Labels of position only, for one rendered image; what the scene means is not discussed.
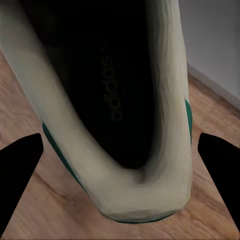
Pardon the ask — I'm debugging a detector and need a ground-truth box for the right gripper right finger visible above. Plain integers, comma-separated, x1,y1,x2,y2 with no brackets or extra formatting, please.
197,133,240,232

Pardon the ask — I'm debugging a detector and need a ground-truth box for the gym shoe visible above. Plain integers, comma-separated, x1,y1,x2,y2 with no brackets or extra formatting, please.
0,0,193,224

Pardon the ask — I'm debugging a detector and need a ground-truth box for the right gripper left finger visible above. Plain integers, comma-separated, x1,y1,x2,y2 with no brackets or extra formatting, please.
0,133,44,239

